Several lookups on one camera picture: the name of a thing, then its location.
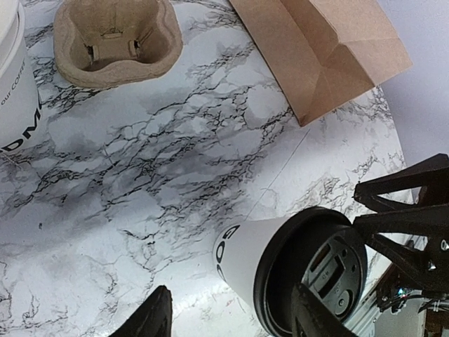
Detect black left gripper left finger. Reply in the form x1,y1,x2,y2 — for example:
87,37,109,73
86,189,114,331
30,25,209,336
112,285,173,337

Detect brown cardboard cup carrier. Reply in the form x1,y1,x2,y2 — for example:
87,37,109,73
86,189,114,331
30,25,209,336
53,1,183,88

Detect brown paper takeout bag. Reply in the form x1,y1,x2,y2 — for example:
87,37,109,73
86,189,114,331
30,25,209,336
231,0,413,126

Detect white paper cups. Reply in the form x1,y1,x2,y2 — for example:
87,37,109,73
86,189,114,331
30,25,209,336
1,1,43,154

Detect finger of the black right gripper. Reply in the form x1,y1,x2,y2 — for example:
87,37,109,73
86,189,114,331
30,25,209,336
353,204,448,294
354,154,448,213

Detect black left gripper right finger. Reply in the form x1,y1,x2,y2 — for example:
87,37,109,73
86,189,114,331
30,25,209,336
293,283,354,337

